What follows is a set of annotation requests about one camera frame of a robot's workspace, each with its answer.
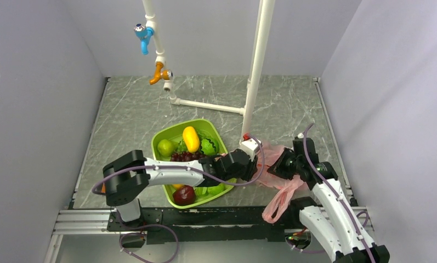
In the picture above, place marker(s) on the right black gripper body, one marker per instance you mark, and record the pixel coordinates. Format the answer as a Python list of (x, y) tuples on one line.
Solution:
[(288, 165)]

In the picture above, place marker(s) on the small orange black object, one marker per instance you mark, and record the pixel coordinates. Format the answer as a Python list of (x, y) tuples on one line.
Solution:
[(103, 190)]

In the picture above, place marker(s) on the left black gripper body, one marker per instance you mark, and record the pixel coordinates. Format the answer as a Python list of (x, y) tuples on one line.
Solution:
[(245, 173)]

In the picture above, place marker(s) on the green fake lime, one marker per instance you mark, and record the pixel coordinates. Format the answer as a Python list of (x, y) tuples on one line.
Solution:
[(215, 190)]

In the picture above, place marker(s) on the green plastic tray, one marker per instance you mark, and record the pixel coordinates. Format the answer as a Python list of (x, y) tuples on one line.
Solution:
[(174, 133)]

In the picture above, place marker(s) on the small fake watermelon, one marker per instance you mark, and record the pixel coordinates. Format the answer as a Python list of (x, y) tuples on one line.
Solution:
[(209, 146)]

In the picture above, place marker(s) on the blue tap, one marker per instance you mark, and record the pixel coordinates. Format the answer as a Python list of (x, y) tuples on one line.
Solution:
[(144, 33)]

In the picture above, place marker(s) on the orange yellow fake mango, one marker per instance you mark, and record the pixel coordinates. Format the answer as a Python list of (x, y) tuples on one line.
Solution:
[(177, 186)]

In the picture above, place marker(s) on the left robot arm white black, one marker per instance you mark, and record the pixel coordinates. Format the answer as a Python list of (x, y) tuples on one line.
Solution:
[(126, 177)]

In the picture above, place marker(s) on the orange tap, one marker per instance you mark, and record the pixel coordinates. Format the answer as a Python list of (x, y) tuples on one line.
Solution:
[(161, 74)]

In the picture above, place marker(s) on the white pvc pipe frame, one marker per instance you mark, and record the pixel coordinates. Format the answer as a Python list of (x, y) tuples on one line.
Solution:
[(263, 26)]

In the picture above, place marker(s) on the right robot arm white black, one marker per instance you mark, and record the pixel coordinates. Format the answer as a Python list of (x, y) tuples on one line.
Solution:
[(333, 223)]

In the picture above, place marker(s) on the dark red fake grapes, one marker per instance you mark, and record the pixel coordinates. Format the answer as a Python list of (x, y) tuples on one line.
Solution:
[(186, 156)]

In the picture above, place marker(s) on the green fake starfruit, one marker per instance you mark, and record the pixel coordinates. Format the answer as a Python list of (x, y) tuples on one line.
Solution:
[(201, 191)]

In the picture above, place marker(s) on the fake green leaves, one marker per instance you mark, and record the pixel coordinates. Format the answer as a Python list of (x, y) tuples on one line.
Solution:
[(182, 146)]

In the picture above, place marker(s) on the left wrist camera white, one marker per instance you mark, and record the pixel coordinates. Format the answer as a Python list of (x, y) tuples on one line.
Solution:
[(250, 145)]

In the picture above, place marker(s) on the pink plastic bag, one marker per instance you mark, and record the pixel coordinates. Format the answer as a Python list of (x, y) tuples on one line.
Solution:
[(286, 188)]

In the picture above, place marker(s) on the dark red fake apple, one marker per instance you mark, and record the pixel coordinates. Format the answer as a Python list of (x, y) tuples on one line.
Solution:
[(184, 196)]

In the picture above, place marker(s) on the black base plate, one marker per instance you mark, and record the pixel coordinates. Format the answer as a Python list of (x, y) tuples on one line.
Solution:
[(208, 224)]

